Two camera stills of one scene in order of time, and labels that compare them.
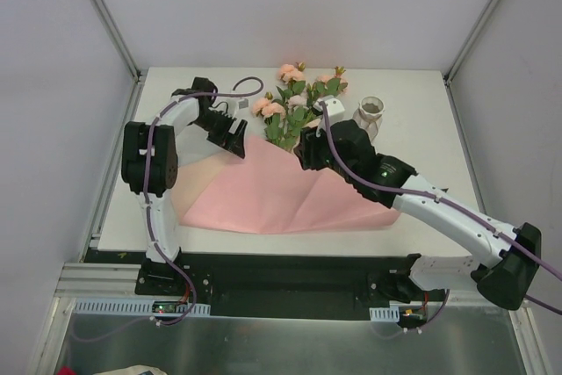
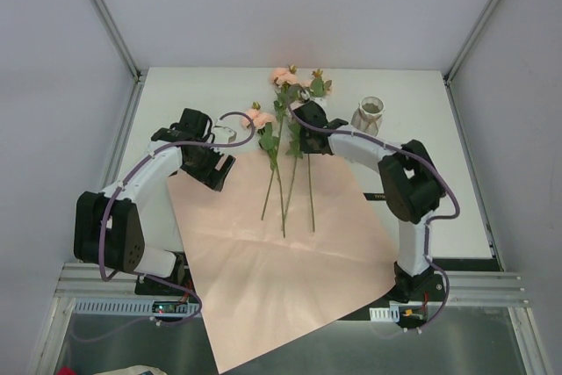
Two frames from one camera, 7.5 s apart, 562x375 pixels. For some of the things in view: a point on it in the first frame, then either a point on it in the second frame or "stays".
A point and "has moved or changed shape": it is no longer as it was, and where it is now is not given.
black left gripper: x=226 y=133 → x=215 y=169
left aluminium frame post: x=106 y=16 stays
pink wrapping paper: x=270 y=191 has moved or changed shape
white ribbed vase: x=369 y=115 stays
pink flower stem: x=293 y=75 → x=281 y=77
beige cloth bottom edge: x=135 y=370 stays
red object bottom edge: x=66 y=371 stays
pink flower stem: x=325 y=85 → x=320 y=87
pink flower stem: x=273 y=112 → x=262 y=120
